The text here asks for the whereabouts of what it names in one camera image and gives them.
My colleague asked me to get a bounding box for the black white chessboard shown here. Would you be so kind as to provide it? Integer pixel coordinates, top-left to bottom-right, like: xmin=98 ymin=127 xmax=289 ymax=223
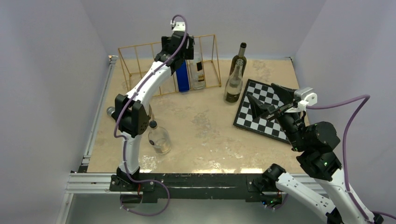
xmin=233 ymin=79 xmax=289 ymax=143

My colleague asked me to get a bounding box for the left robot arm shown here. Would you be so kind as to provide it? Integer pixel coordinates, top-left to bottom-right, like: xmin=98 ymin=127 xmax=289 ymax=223
xmin=112 ymin=31 xmax=194 ymax=191

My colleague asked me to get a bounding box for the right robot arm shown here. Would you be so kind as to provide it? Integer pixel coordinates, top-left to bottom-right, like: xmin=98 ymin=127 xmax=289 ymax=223
xmin=247 ymin=84 xmax=384 ymax=224

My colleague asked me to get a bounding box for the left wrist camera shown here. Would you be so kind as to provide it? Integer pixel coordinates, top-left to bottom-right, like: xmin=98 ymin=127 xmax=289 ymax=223
xmin=170 ymin=21 xmax=187 ymax=33

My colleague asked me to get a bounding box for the clear bottle dark label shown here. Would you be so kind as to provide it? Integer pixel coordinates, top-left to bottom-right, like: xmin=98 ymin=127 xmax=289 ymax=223
xmin=224 ymin=59 xmax=243 ymax=103

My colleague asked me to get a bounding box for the black microphone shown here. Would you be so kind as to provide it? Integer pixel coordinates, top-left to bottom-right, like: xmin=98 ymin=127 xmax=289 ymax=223
xmin=106 ymin=106 xmax=118 ymax=120

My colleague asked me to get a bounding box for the clear bottle gold white label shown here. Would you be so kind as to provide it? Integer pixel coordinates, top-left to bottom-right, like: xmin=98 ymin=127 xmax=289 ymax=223
xmin=148 ymin=120 xmax=171 ymax=155

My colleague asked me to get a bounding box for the clear bottle black cap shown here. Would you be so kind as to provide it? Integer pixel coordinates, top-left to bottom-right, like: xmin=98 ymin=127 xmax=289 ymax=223
xmin=190 ymin=43 xmax=205 ymax=90

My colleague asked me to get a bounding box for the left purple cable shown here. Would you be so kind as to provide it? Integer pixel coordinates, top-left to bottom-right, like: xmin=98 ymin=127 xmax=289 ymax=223
xmin=113 ymin=14 xmax=189 ymax=186

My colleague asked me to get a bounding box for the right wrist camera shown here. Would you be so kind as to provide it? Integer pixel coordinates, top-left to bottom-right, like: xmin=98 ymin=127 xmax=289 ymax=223
xmin=286 ymin=87 xmax=318 ymax=113

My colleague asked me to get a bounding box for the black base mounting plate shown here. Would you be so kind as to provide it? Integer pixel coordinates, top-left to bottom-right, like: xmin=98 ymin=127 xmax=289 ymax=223
xmin=109 ymin=173 xmax=286 ymax=207

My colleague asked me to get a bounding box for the tall blue gradient bottle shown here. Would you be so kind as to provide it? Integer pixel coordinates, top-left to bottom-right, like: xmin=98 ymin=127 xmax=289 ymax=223
xmin=176 ymin=61 xmax=190 ymax=92

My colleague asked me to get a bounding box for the gold wire wine rack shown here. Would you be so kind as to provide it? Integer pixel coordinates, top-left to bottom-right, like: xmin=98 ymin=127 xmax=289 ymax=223
xmin=118 ymin=34 xmax=222 ymax=91

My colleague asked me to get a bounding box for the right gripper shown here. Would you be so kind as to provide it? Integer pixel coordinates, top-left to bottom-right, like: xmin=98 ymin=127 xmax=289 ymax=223
xmin=246 ymin=82 xmax=305 ymax=150

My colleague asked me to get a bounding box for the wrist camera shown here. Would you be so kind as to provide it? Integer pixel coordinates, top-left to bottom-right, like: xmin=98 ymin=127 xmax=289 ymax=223
xmin=170 ymin=21 xmax=187 ymax=33
xmin=286 ymin=87 xmax=318 ymax=113

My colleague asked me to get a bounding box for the dark green wine bottle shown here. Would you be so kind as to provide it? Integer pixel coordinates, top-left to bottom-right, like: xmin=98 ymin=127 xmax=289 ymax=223
xmin=229 ymin=42 xmax=247 ymax=77

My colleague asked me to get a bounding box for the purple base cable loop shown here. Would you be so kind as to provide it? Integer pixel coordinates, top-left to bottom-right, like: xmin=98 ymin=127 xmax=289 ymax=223
xmin=120 ymin=179 xmax=171 ymax=217

